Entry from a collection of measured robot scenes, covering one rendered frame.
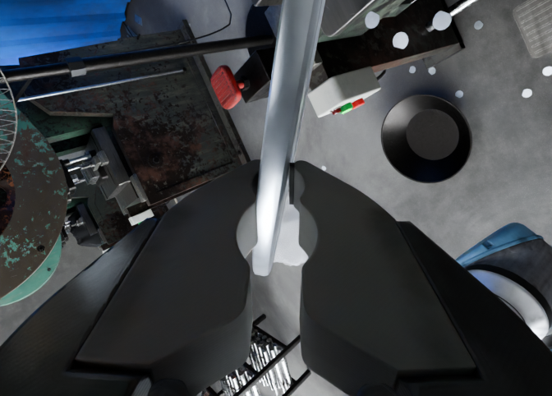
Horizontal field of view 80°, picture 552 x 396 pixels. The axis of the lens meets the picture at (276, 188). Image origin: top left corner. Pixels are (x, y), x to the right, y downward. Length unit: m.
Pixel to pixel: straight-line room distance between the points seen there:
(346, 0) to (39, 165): 1.33
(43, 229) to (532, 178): 1.64
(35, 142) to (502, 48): 1.59
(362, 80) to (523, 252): 0.38
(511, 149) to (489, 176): 0.10
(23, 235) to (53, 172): 0.25
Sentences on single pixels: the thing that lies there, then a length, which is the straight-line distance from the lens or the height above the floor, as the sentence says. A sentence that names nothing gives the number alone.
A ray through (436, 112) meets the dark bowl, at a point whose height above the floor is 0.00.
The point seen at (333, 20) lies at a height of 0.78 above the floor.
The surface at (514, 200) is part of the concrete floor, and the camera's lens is 1.26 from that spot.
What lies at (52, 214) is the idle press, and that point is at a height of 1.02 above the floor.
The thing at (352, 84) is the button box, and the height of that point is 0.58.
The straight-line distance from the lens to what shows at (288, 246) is 1.75.
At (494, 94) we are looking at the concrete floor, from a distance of 1.17.
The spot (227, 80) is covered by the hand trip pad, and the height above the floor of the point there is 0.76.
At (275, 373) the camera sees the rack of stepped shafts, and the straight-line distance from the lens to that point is 2.63.
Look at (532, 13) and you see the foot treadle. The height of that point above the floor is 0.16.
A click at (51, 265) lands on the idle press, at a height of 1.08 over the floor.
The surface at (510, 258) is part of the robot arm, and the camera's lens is 0.56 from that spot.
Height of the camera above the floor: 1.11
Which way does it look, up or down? 36 degrees down
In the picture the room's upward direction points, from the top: 117 degrees counter-clockwise
